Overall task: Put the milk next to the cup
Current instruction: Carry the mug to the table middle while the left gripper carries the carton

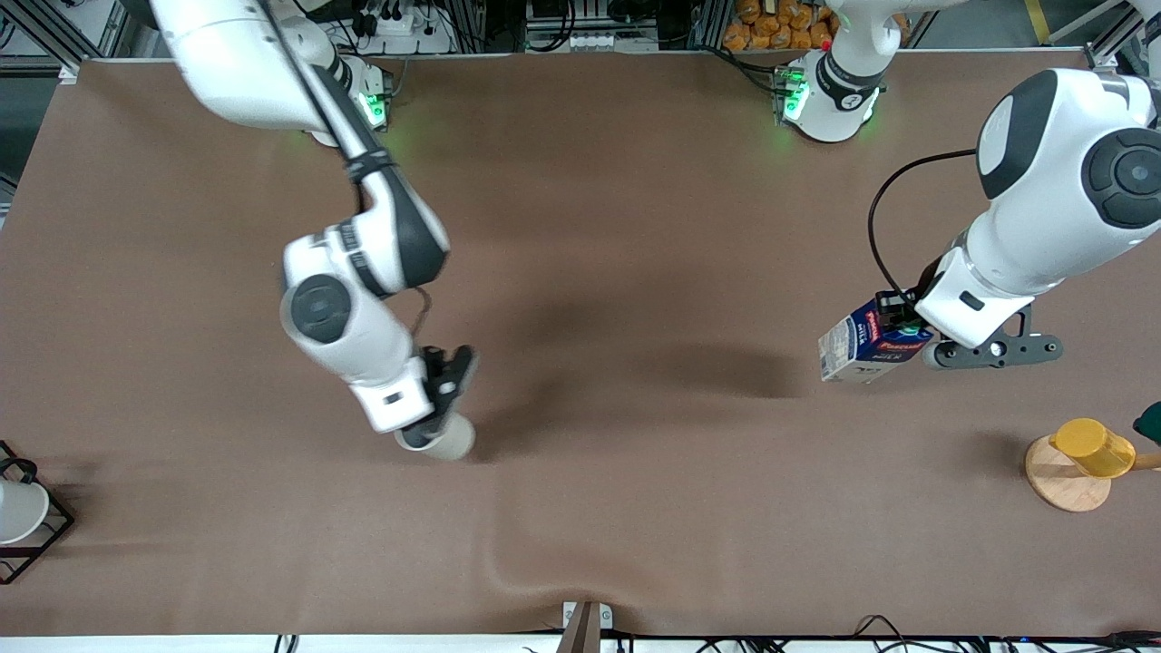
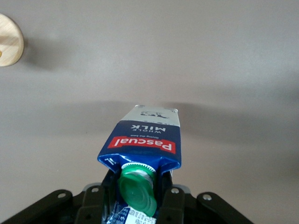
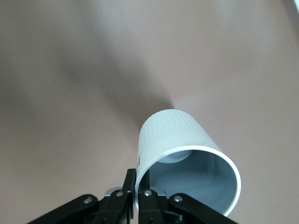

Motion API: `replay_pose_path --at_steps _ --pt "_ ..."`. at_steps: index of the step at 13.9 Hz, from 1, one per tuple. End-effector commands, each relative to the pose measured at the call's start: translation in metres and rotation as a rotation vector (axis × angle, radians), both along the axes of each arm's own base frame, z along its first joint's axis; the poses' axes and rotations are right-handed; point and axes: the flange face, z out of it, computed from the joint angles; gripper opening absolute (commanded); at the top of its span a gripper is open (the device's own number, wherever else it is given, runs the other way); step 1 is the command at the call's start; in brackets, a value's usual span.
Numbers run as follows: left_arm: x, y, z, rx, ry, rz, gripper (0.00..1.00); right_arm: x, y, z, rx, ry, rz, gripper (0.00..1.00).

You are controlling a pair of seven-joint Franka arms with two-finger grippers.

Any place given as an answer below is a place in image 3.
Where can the white ribbed mug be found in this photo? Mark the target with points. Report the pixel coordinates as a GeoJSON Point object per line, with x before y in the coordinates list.
{"type": "Point", "coordinates": [175, 133]}

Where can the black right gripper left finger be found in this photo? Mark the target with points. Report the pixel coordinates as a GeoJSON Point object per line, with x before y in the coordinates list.
{"type": "Point", "coordinates": [125, 200]}

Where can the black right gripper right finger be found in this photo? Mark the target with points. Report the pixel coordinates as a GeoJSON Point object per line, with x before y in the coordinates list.
{"type": "Point", "coordinates": [149, 205]}

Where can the brown table cloth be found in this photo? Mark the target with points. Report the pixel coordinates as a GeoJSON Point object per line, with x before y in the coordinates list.
{"type": "Point", "coordinates": [93, 70]}

